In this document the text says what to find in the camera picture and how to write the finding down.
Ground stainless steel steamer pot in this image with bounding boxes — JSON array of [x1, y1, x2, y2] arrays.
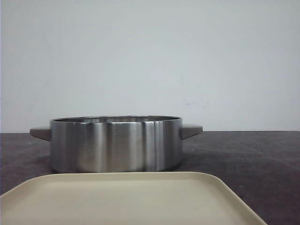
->
[[30, 115, 203, 173]]

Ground cream plastic tray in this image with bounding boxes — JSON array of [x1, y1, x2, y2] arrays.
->
[[0, 172, 264, 225]]

